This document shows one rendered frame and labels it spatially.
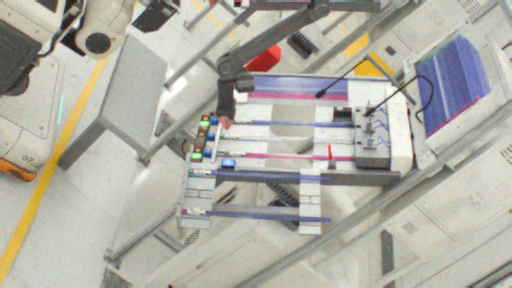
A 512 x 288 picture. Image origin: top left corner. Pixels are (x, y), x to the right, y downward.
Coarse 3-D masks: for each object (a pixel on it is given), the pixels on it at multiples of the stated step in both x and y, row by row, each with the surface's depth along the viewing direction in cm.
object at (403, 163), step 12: (396, 96) 311; (396, 108) 304; (396, 120) 297; (396, 132) 290; (408, 132) 290; (396, 144) 284; (408, 144) 284; (396, 156) 278; (408, 156) 278; (396, 168) 281; (408, 168) 281
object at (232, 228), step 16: (224, 224) 270; (240, 224) 265; (256, 224) 264; (208, 240) 271; (224, 240) 270; (176, 256) 283; (192, 256) 276; (208, 256) 275; (112, 272) 305; (160, 272) 284; (176, 272) 282
